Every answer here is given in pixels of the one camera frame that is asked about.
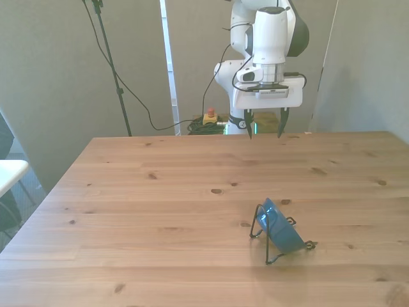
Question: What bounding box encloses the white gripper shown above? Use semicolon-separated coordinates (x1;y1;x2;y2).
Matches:
232;77;304;141

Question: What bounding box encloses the blue bowl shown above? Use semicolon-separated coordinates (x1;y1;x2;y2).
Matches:
257;197;307;253

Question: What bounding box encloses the yellow emergency stop button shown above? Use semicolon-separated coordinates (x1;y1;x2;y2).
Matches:
203;107;219;126

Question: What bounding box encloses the white side table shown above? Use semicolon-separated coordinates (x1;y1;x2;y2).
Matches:
0;159;38;207

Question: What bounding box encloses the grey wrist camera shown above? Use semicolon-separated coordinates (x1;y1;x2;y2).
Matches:
257;88;291;100

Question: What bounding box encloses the coiled dark cable bundle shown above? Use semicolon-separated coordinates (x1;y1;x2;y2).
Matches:
187;118;228;136

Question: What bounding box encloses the thin black cable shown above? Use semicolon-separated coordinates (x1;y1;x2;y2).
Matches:
201;43;231;116

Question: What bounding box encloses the white vertical post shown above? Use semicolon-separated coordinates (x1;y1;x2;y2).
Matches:
159;0;181;137

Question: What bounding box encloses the black wire bowl stand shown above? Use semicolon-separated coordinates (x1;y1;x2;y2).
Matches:
249;204;318;266

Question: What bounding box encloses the black camera stand pole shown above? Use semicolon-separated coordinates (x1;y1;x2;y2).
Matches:
91;0;133;137

